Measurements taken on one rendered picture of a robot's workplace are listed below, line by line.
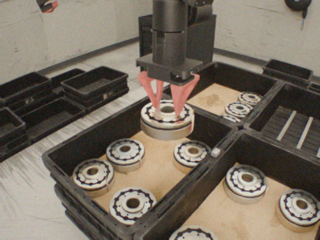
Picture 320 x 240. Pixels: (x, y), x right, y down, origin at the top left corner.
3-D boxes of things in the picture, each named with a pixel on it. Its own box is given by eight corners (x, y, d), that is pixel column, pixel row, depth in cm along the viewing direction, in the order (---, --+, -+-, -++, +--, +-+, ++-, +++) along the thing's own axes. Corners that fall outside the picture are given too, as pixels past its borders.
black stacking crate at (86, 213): (134, 267, 44) (128, 239, 37) (52, 189, 60) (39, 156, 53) (231, 162, 69) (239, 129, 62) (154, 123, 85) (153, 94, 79)
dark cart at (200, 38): (177, 121, 230) (181, 23, 181) (141, 106, 254) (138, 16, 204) (208, 98, 269) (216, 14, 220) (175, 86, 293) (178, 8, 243)
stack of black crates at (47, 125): (47, 180, 148) (31, 139, 129) (27, 159, 163) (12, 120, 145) (94, 150, 174) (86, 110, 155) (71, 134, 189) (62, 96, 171)
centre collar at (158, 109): (171, 121, 45) (171, 118, 44) (149, 113, 47) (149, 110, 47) (184, 110, 48) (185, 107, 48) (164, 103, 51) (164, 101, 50)
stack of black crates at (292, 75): (300, 114, 214) (314, 70, 189) (294, 129, 195) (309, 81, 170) (262, 100, 235) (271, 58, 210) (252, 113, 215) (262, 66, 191)
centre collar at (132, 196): (135, 218, 48) (135, 216, 47) (116, 207, 50) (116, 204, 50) (149, 202, 51) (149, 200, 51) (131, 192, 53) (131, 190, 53)
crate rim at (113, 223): (129, 245, 38) (128, 238, 37) (41, 162, 54) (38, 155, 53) (239, 135, 63) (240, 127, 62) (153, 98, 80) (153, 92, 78)
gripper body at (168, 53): (155, 60, 48) (156, 23, 44) (203, 71, 43) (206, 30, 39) (134, 69, 43) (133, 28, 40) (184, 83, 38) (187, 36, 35)
